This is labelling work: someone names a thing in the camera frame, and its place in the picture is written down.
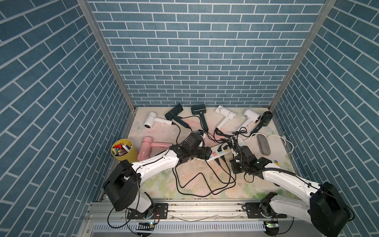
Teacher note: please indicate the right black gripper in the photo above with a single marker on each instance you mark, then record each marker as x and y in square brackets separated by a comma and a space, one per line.
[233, 164]

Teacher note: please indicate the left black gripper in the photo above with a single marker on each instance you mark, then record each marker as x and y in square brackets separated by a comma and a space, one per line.
[205, 152]

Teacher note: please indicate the white power strip coloured sockets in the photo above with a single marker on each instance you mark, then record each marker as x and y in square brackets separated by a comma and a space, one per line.
[219, 151]

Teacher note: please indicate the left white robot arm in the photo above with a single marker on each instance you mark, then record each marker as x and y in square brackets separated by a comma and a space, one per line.
[123, 185]

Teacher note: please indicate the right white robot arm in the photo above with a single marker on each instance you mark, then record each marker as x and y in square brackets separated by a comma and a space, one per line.
[319, 204]

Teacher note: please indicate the dark green dryer centre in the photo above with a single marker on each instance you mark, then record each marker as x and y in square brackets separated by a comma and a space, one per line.
[200, 110]

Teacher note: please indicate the white folding hair dryer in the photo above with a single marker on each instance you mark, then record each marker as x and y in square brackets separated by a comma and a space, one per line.
[228, 115]

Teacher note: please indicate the white glossy hair dryer right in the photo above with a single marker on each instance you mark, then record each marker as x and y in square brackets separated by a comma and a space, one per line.
[251, 117]

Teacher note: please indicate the dark green dryer right corner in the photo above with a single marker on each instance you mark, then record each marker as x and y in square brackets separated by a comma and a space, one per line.
[264, 121]

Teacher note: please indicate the dark green dryer angled nozzle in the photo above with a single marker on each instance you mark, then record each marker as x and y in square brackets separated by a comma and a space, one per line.
[173, 115]

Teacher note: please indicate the pink hair dryer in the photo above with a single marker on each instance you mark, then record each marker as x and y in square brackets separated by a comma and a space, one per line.
[146, 147]

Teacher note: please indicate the white hair dryer far left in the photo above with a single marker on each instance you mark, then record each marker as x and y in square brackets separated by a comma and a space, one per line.
[152, 118]

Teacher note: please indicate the yellow cup of pens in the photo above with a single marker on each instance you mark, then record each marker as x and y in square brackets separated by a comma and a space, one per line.
[124, 150]

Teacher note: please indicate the white wall cable connector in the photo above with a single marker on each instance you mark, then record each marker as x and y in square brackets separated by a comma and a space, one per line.
[283, 138]

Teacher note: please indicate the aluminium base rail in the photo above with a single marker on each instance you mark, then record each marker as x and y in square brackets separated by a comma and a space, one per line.
[192, 218]

